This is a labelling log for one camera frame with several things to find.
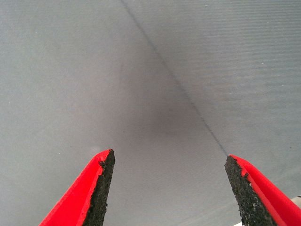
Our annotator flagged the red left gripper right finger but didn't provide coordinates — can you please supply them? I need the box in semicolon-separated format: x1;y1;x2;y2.
224;154;301;226

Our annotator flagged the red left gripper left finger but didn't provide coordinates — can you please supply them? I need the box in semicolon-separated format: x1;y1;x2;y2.
39;148;116;226

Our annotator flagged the dark grey table cloth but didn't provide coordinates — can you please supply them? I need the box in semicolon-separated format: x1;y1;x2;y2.
0;0;301;226

